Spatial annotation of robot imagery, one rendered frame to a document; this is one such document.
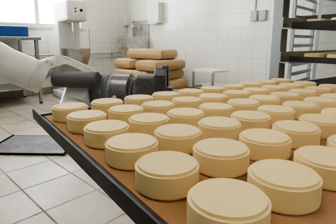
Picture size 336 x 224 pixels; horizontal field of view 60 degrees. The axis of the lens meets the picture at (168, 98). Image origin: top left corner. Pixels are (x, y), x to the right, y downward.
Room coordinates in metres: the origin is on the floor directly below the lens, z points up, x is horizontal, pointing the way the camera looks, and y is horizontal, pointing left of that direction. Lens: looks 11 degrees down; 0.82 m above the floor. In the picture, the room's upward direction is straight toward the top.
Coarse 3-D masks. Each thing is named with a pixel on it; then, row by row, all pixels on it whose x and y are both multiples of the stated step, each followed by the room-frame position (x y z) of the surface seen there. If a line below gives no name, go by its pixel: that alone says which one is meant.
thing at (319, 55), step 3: (306, 54) 0.79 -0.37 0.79; (309, 54) 0.78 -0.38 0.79; (312, 54) 0.77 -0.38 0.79; (315, 54) 0.77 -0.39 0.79; (318, 54) 0.77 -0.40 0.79; (321, 54) 0.77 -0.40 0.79; (324, 54) 0.80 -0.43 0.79; (327, 54) 0.80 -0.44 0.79; (330, 54) 0.74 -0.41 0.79; (333, 54) 0.73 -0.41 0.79; (330, 57) 0.73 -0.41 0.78; (333, 57) 0.73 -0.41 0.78
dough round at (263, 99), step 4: (252, 96) 0.48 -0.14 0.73; (256, 96) 0.48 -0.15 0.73; (260, 96) 0.48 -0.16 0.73; (264, 96) 0.48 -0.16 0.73; (268, 96) 0.48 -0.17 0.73; (272, 96) 0.48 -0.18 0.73; (260, 100) 0.46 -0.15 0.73; (264, 100) 0.45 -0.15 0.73; (268, 100) 0.45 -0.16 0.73; (272, 100) 0.46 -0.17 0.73; (276, 100) 0.46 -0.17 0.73; (260, 104) 0.45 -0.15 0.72; (264, 104) 0.45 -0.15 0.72; (268, 104) 0.45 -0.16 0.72; (272, 104) 0.45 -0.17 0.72; (276, 104) 0.46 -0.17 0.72
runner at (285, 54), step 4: (280, 52) 0.80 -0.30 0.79; (284, 52) 0.81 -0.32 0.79; (288, 52) 0.82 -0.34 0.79; (292, 52) 0.83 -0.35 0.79; (296, 52) 0.84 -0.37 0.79; (300, 52) 0.85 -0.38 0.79; (304, 52) 0.86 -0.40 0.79; (308, 52) 0.88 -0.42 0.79; (312, 52) 0.89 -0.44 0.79; (316, 52) 0.90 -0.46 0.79; (320, 52) 0.92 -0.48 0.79; (324, 52) 0.93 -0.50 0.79; (280, 56) 0.80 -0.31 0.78; (284, 56) 0.81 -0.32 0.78; (288, 56) 0.82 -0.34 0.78; (280, 60) 0.80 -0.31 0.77; (284, 60) 0.81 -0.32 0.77; (288, 60) 0.82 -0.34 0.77
